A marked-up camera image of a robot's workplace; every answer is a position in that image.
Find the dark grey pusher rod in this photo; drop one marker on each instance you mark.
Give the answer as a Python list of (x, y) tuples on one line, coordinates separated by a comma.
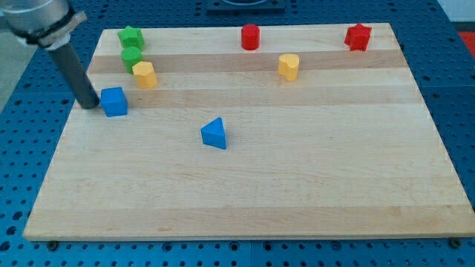
[(71, 68)]

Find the yellow hexagon block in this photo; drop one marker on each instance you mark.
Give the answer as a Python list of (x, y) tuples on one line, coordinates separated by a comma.
[(145, 75)]

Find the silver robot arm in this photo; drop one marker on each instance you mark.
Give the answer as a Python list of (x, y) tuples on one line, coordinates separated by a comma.
[(48, 24)]

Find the blue cube block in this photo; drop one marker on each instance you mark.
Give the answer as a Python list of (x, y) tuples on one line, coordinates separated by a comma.
[(114, 102)]

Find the green cylinder block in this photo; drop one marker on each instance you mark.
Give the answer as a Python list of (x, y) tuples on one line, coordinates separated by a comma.
[(130, 56)]

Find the green star block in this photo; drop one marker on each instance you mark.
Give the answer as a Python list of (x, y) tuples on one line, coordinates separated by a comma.
[(131, 37)]

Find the blue triangle block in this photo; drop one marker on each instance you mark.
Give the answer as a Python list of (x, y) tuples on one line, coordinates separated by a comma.
[(213, 134)]

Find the red cylinder block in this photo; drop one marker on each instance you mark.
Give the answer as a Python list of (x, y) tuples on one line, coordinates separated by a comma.
[(250, 37)]

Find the yellow heart block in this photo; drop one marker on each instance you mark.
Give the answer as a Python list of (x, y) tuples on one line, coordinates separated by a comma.
[(288, 66)]

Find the wooden board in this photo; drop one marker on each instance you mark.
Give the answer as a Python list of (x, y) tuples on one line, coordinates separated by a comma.
[(346, 151)]

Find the red star block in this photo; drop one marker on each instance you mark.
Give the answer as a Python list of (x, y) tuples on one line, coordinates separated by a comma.
[(357, 37)]

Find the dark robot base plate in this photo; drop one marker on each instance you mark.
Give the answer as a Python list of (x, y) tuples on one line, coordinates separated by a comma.
[(223, 6)]

